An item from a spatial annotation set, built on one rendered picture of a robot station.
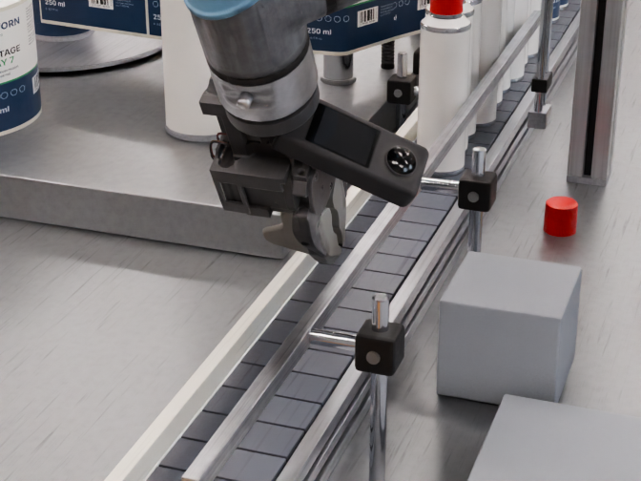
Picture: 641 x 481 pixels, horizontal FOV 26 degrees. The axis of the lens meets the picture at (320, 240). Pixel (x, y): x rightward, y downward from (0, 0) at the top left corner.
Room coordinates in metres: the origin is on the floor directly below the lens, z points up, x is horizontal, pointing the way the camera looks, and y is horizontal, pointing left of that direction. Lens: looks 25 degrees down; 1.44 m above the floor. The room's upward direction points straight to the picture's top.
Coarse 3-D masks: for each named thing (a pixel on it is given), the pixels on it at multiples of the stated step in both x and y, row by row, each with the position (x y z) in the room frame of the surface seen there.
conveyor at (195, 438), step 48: (576, 0) 2.05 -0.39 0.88; (480, 144) 1.45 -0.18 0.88; (432, 192) 1.31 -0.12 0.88; (384, 288) 1.09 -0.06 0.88; (240, 384) 0.93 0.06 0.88; (288, 384) 0.93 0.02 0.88; (336, 384) 0.93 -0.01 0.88; (192, 432) 0.86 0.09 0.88; (288, 432) 0.86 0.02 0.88; (240, 480) 0.80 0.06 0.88
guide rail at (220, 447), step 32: (480, 96) 1.37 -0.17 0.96; (448, 128) 1.28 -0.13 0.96; (384, 224) 1.05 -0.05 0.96; (352, 256) 0.99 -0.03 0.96; (320, 320) 0.89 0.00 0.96; (288, 352) 0.84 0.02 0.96; (256, 384) 0.79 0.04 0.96; (256, 416) 0.77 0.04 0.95; (224, 448) 0.72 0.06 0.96; (192, 480) 0.69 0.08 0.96
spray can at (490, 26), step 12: (492, 0) 1.50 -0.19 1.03; (492, 12) 1.50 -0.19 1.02; (492, 24) 1.50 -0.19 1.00; (492, 36) 1.50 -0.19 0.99; (480, 48) 1.50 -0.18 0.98; (492, 48) 1.50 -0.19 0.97; (480, 60) 1.50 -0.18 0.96; (492, 60) 1.50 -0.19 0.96; (480, 72) 1.50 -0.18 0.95; (492, 96) 1.51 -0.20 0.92; (480, 108) 1.50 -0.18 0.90; (492, 108) 1.51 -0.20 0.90; (480, 120) 1.50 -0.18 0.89; (492, 120) 1.51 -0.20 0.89
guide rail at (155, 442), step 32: (416, 128) 1.43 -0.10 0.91; (352, 192) 1.23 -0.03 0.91; (288, 288) 1.05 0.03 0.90; (256, 320) 0.98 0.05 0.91; (224, 352) 0.92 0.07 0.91; (192, 384) 0.87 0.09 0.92; (160, 416) 0.83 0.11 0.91; (192, 416) 0.86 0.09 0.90; (160, 448) 0.81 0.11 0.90; (128, 480) 0.76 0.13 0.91
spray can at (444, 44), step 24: (432, 0) 1.37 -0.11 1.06; (456, 0) 1.36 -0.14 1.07; (432, 24) 1.36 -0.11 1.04; (456, 24) 1.36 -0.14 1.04; (432, 48) 1.36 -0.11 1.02; (456, 48) 1.35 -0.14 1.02; (432, 72) 1.36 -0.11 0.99; (456, 72) 1.35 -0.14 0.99; (432, 96) 1.36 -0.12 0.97; (456, 96) 1.36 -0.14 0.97; (432, 120) 1.36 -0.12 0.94; (432, 144) 1.35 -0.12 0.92; (456, 144) 1.36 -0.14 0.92; (456, 168) 1.36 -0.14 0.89
